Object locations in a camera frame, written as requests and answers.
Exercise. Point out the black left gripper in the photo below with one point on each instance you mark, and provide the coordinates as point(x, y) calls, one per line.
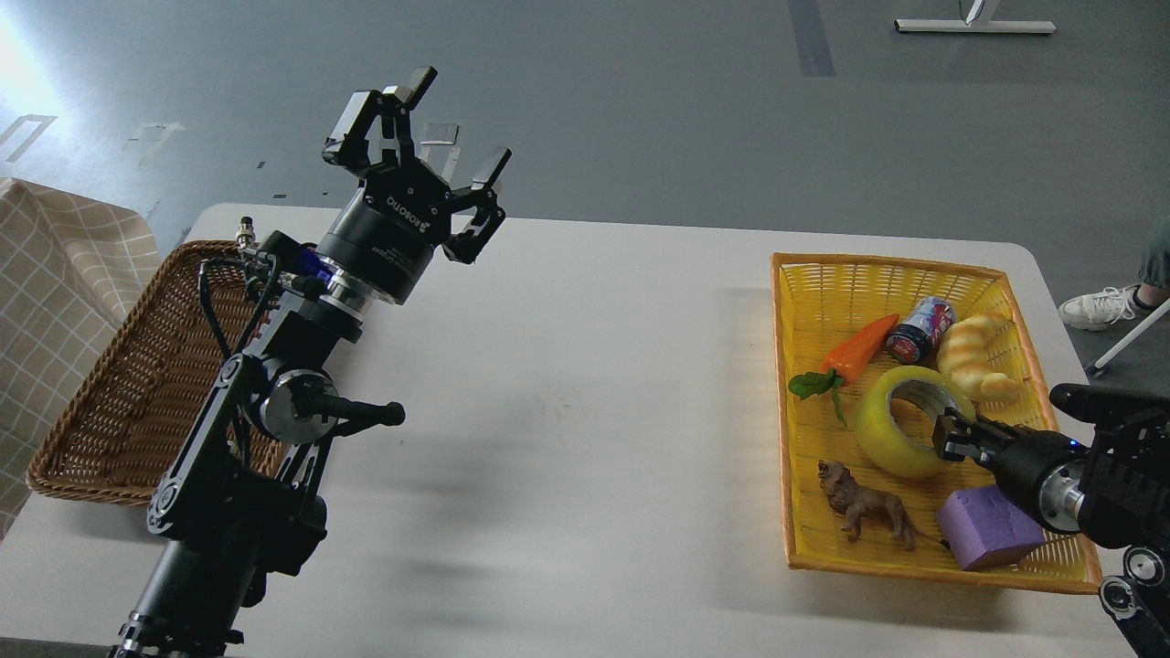
point(386, 235)

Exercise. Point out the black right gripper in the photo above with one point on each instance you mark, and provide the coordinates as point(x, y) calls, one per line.
point(1039, 471)

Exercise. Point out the yellow tape roll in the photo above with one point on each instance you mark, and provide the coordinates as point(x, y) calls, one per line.
point(879, 436)

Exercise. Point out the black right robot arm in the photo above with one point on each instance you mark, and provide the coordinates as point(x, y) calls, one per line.
point(1114, 491)

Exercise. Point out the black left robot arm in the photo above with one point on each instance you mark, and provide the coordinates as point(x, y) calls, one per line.
point(241, 499)

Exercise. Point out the toy croissant bread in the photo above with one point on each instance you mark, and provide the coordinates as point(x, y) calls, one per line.
point(964, 358)

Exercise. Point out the purple foam block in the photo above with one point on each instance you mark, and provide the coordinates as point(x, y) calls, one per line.
point(985, 530)

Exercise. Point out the small soda can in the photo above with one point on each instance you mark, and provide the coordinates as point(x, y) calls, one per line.
point(914, 340)

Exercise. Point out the brown toy lion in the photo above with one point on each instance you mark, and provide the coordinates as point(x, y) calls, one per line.
point(854, 502)

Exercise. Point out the yellow plastic basket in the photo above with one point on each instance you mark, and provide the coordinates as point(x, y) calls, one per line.
point(820, 300)

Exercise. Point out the orange toy carrot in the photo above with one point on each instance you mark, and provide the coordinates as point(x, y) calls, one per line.
point(844, 364)

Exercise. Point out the white sneaker shoe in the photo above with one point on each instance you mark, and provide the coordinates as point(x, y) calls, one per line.
point(1100, 311)

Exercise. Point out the white chair leg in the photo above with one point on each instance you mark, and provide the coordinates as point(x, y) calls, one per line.
point(1097, 368)

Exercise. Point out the beige checkered cloth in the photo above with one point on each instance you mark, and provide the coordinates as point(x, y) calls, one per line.
point(71, 270)

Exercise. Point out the brown wicker basket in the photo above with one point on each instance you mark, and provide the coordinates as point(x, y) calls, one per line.
point(122, 430)

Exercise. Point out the white metal stand base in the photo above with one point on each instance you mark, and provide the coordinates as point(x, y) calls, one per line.
point(978, 19)

